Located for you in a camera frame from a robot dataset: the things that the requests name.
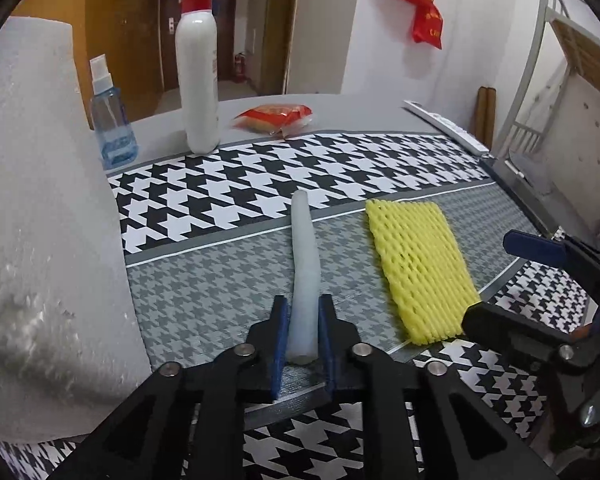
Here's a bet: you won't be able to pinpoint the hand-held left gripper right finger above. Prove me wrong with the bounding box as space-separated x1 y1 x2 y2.
317 294 556 480

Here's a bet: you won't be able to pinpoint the red plastic bag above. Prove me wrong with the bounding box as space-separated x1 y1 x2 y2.
378 0 444 51

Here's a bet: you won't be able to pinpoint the white foam tube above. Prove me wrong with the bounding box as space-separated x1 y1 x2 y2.
286 190 322 365

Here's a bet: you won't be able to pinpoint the yellow foam net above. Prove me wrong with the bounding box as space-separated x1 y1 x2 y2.
365 199 482 346

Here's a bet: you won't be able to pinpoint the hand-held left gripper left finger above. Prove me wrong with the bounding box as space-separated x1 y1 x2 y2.
47 295 291 480

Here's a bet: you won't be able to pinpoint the red snack packet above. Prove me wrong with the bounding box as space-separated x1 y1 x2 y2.
231 103 314 140

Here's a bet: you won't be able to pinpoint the wooden wardrobe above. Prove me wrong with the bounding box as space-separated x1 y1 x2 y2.
10 0 166 126

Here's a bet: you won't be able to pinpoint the dark brown door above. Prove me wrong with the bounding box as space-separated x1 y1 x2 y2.
160 0 242 93

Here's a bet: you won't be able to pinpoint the dark flat case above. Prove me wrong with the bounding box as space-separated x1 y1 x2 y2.
480 155 551 233

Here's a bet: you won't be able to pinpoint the white pump bottle red cap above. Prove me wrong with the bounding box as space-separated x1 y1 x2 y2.
165 0 221 155

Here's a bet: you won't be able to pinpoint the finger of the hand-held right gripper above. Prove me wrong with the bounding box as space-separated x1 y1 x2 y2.
461 301 581 371
502 229 600 286

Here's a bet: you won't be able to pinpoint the blue spray bottle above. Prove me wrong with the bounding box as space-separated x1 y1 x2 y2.
89 56 140 171

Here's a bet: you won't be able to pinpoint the white foam box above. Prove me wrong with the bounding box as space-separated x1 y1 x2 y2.
0 16 153 443

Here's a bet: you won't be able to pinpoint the wooden boards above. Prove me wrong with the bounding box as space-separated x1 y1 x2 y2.
476 86 496 148

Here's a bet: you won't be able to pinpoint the wooden side door frame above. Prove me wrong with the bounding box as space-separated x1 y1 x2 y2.
257 0 301 96

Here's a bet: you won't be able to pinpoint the metal bunk bed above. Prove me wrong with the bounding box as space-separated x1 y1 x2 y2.
495 0 600 211

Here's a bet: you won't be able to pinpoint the white remote control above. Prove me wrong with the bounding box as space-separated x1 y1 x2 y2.
404 100 491 153

